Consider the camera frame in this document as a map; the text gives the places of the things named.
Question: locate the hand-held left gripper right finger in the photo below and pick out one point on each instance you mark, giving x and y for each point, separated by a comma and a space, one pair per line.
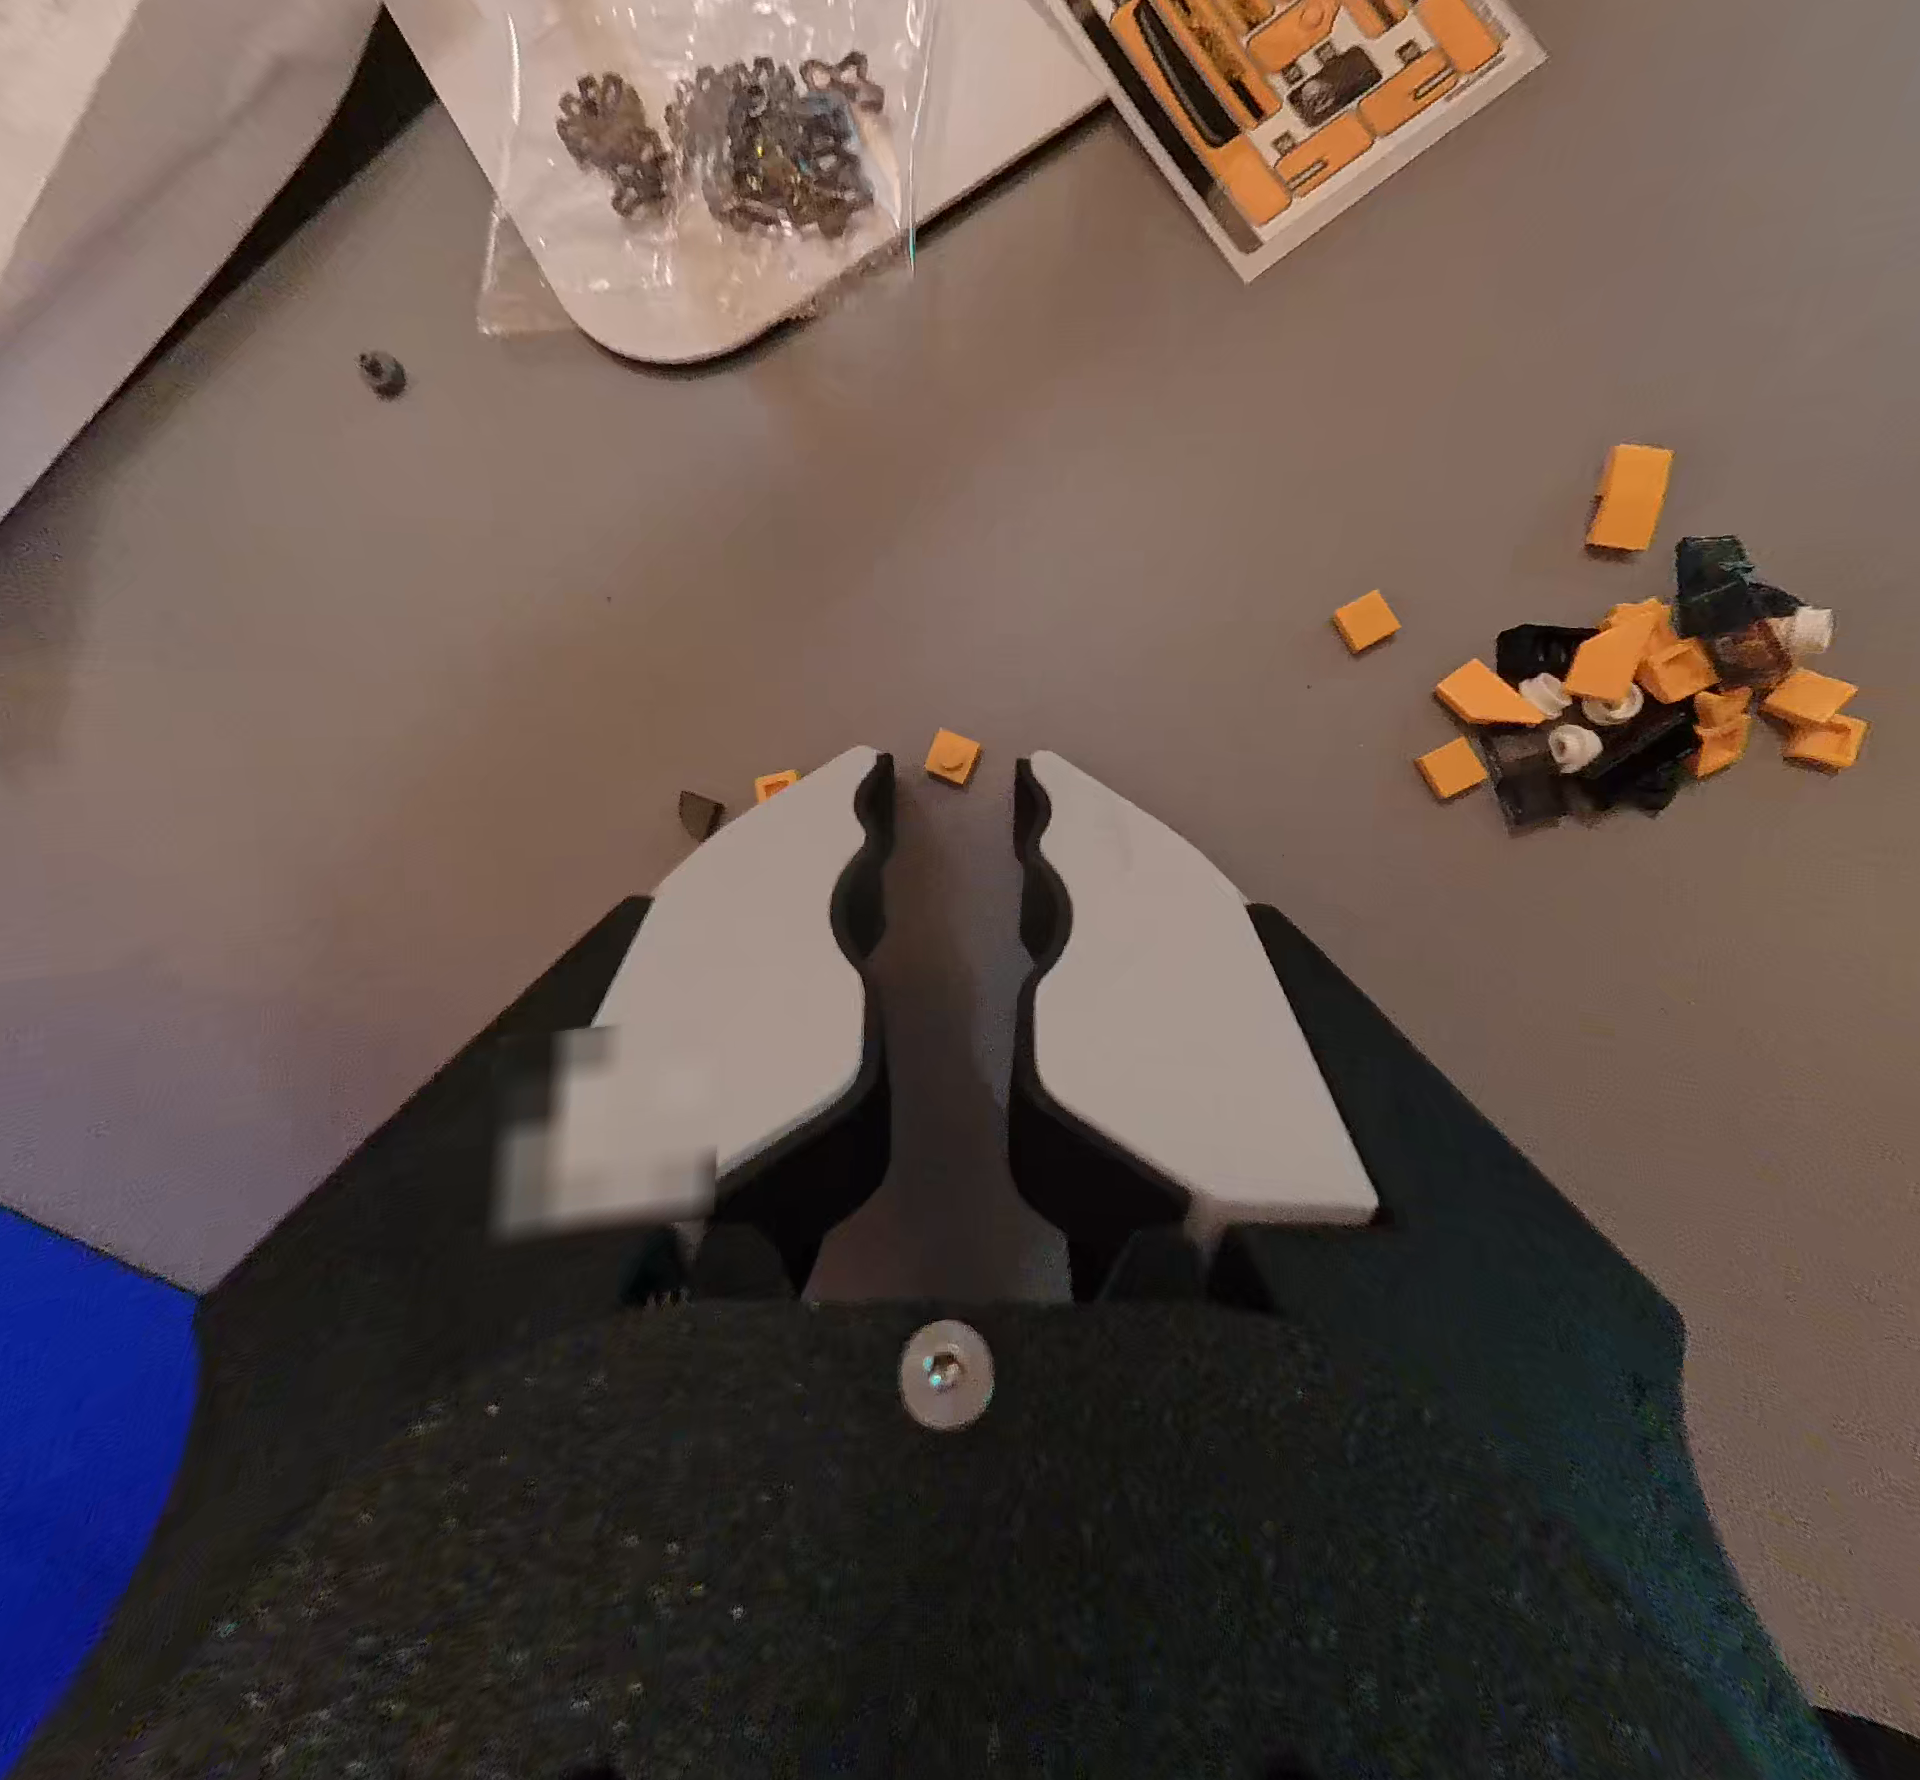
1170, 1030

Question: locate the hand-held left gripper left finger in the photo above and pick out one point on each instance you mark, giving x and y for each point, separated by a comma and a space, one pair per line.
750, 940

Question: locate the small black lego piece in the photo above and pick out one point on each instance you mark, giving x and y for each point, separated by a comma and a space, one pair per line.
700, 813

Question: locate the square orange lego tile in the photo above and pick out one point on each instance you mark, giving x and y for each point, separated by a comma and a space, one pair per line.
1364, 621

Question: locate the pile of orange black lego pieces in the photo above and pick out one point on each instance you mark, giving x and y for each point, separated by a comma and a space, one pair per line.
1635, 700

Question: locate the small dark grey lego piece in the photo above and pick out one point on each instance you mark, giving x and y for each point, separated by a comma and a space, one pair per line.
383, 374

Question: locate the long orange lego tile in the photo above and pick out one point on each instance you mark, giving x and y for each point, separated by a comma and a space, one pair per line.
1629, 496

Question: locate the clear bag of dark parts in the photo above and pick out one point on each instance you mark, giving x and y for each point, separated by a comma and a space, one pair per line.
720, 147

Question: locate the blue plastic bin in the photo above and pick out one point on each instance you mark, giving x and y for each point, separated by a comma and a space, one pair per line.
75, 1437

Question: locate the orange black sticker sheet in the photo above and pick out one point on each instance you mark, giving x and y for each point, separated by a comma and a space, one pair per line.
1274, 55

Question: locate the white paper sheets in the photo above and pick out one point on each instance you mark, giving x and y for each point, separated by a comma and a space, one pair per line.
150, 161

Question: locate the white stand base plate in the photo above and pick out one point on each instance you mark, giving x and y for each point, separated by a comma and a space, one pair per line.
1020, 116

